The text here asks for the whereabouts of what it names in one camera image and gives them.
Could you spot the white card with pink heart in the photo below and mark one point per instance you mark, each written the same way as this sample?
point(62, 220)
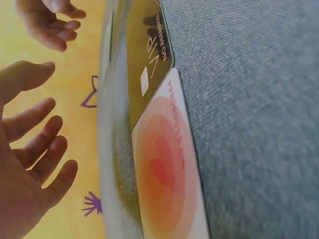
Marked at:
point(164, 174)

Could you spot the person's left thumb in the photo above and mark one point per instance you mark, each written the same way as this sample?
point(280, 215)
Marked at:
point(27, 74)

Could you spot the person's left hand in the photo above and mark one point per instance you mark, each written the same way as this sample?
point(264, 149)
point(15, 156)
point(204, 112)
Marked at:
point(17, 174)

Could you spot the person's right fingers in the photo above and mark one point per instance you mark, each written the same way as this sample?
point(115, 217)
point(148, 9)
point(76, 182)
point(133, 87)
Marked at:
point(63, 26)

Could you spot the gold card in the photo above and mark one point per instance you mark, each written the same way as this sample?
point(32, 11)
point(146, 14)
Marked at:
point(149, 49)

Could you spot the person's right hand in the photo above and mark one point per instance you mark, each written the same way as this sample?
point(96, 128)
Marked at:
point(40, 27)

